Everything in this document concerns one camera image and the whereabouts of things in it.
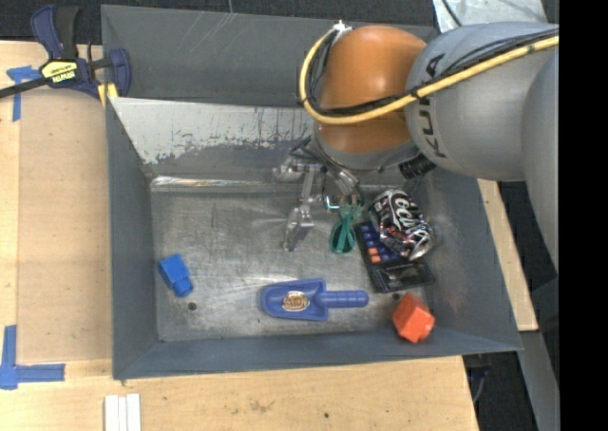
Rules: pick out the crushed soda can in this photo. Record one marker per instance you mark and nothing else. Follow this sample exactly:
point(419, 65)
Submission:
point(401, 220)

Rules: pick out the grey metal bin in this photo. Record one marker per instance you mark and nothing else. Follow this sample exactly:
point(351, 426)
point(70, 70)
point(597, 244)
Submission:
point(228, 249)

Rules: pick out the black calculator with coloured buttons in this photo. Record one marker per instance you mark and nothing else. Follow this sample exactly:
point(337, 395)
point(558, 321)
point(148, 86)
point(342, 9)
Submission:
point(399, 275)

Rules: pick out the blue toy shovel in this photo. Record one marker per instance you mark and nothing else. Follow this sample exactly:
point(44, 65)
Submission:
point(294, 300)

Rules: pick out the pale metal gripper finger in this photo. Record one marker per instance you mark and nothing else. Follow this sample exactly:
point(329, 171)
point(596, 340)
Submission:
point(309, 215)
point(293, 232)

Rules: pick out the orange block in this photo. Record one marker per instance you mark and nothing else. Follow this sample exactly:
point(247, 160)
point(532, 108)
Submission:
point(412, 317)

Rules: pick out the blue plastic block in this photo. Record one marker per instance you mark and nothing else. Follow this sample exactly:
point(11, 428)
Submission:
point(175, 275)

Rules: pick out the black cylinder on white bracket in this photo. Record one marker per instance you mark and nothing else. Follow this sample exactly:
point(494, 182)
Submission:
point(417, 166)

